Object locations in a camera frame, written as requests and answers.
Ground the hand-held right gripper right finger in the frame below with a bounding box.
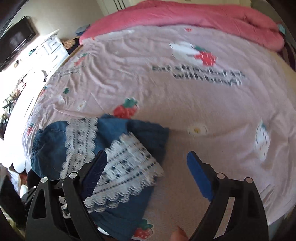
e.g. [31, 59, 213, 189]
[186, 151, 269, 241]

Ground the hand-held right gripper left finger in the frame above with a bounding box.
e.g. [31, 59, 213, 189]
[25, 150, 107, 241]

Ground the blue denim lace-trimmed garment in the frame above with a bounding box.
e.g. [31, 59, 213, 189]
[31, 113, 170, 240]

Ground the person's right hand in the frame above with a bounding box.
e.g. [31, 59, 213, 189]
[171, 227, 188, 241]

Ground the white scalloped cloth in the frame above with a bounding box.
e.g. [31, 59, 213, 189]
[0, 130, 33, 173]

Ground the pink printed bed sheet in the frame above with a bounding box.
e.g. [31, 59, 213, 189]
[21, 24, 296, 240]

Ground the potted plant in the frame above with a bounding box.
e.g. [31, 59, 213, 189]
[0, 83, 23, 137]

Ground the yellow floral cloth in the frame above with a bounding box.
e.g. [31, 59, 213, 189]
[62, 38, 77, 49]

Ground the white dresser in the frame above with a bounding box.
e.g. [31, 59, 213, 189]
[28, 29, 70, 77]

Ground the blue folded cloth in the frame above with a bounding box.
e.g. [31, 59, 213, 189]
[76, 25, 90, 36]

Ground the dark striped pillow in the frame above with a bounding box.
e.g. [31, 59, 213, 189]
[279, 42, 296, 73]

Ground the pink quilt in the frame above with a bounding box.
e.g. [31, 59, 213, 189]
[79, 0, 285, 52]

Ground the black wall television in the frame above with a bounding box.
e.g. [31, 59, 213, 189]
[0, 16, 37, 72]

